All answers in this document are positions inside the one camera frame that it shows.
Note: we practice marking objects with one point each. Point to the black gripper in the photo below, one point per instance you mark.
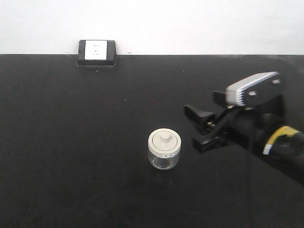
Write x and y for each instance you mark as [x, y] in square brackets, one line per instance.
[248, 127]

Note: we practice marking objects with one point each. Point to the glass jar with white lid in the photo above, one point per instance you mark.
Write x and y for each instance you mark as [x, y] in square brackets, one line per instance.
[164, 146]

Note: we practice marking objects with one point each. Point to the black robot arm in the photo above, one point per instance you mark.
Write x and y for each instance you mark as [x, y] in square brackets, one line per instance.
[284, 149]

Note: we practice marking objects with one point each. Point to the black and white power socket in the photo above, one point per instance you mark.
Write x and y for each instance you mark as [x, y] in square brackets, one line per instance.
[97, 53]

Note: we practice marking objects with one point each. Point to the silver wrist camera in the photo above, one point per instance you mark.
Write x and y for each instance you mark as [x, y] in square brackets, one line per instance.
[255, 90]

